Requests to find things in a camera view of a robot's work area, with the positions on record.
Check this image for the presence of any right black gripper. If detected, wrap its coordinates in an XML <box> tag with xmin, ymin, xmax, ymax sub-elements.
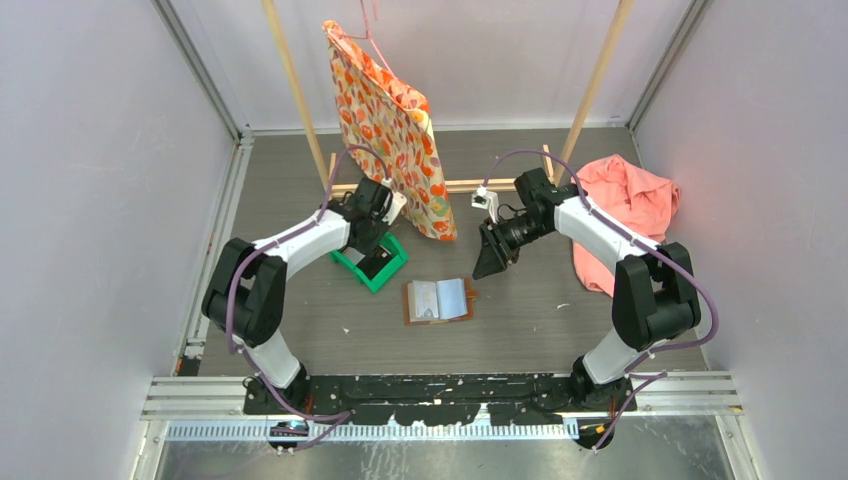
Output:
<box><xmin>474</xmin><ymin>212</ymin><xmax>551</xmax><ymax>280</ymax></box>

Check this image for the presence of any green plastic card bin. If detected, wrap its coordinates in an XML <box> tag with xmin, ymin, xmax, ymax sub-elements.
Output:
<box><xmin>329</xmin><ymin>233</ymin><xmax>408</xmax><ymax>293</ymax></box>

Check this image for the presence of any brown leather card holder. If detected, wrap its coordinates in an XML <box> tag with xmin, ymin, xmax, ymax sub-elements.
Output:
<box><xmin>402</xmin><ymin>277</ymin><xmax>477</xmax><ymax>326</ymax></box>

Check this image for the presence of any silver grey credit card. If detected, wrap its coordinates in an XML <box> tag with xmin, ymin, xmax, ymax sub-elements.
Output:
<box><xmin>407</xmin><ymin>281</ymin><xmax>441</xmax><ymax>322</ymax></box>

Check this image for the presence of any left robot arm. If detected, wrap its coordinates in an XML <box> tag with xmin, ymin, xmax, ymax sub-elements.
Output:
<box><xmin>201</xmin><ymin>178</ymin><xmax>406</xmax><ymax>414</ymax></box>

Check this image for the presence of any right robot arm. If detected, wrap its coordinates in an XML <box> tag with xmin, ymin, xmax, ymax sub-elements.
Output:
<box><xmin>471</xmin><ymin>168</ymin><xmax>701</xmax><ymax>411</ymax></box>

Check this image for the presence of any wooden clothes rack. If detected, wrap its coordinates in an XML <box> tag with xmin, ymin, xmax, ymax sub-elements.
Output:
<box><xmin>259</xmin><ymin>0</ymin><xmax>636</xmax><ymax>200</ymax></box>

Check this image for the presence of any floral fabric bag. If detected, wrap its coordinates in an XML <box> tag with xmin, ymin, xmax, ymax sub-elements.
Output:
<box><xmin>322</xmin><ymin>20</ymin><xmax>457</xmax><ymax>241</ymax></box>

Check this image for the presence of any pink crumpled cloth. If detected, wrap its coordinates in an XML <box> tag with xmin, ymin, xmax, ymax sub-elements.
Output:
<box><xmin>570</xmin><ymin>154</ymin><xmax>682</xmax><ymax>296</ymax></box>

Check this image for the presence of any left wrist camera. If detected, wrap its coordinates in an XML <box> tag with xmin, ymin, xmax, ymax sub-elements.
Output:
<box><xmin>381</xmin><ymin>178</ymin><xmax>407</xmax><ymax>226</ymax></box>

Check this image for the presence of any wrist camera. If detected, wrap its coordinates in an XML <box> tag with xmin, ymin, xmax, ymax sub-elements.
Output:
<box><xmin>381</xmin><ymin>178</ymin><xmax>407</xmax><ymax>226</ymax></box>
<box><xmin>471</xmin><ymin>185</ymin><xmax>500</xmax><ymax>224</ymax></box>

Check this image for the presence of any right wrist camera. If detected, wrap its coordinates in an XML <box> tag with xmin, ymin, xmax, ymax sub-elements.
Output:
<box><xmin>471</xmin><ymin>185</ymin><xmax>500</xmax><ymax>224</ymax></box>

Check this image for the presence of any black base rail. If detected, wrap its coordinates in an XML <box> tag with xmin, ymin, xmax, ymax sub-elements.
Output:
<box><xmin>241</xmin><ymin>373</ymin><xmax>635</xmax><ymax>427</ymax></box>

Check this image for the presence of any pink wire hanger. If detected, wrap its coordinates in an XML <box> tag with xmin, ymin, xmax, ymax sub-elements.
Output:
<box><xmin>339</xmin><ymin>1</ymin><xmax>427</xmax><ymax>108</ymax></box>

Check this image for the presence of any aluminium frame rail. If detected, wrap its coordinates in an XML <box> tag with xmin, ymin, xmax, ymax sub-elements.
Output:
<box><xmin>141</xmin><ymin>372</ymin><xmax>744</xmax><ymax>443</ymax></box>

